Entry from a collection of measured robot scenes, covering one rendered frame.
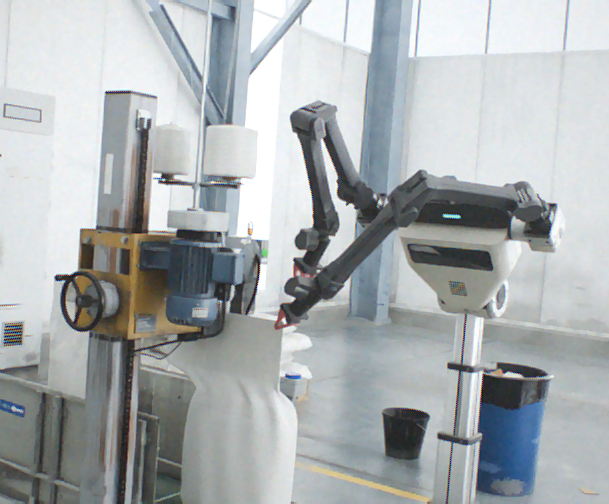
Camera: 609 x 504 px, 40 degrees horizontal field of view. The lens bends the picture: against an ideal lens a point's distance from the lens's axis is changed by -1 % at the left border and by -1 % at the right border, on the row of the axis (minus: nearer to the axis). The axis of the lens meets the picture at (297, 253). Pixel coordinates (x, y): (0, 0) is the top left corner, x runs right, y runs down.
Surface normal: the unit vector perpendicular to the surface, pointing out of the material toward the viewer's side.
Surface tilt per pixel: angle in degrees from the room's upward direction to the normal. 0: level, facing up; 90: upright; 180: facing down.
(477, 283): 130
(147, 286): 90
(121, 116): 90
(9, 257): 90
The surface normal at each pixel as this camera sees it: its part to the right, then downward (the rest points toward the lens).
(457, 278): -0.48, 0.64
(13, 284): 0.82, 0.09
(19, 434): -0.57, 0.00
